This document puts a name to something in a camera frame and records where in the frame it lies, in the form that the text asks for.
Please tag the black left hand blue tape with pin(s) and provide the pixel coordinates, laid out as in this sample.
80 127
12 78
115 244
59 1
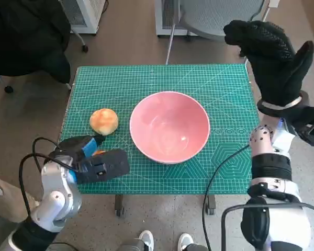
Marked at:
73 147

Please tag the black knitted gloved right hand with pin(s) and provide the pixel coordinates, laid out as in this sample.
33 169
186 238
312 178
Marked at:
272 65

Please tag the long orange toy bread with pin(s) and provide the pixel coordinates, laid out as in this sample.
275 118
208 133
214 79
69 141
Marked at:
100 152

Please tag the round toy bread bun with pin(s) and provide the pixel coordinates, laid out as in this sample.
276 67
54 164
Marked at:
104 121

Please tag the pink bowl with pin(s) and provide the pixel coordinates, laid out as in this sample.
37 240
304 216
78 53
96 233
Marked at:
170 125

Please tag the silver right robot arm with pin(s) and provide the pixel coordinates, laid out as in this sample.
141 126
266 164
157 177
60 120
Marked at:
261 141

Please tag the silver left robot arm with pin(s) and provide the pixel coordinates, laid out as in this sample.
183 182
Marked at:
57 198

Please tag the grey mesh chair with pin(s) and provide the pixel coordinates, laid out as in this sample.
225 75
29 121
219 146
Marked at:
219 15

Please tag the black table leg caster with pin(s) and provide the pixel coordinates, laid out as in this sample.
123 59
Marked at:
211 205
119 205

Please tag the person's leg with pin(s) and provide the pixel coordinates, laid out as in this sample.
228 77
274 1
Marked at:
10 204

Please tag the office chair with casters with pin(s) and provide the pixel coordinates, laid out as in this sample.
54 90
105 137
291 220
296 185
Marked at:
84 48

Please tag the green cutting mat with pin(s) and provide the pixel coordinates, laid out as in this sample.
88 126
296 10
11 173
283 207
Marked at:
172 180

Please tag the grey leg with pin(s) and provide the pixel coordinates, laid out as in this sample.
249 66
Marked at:
132 247
199 248

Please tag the white perforated cabinet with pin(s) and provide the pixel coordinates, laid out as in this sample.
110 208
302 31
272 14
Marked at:
86 13
167 15

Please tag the white shoe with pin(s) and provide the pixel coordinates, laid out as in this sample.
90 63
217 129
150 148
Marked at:
146 239
185 239

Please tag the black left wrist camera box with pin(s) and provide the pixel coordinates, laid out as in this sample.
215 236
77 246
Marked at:
112 162

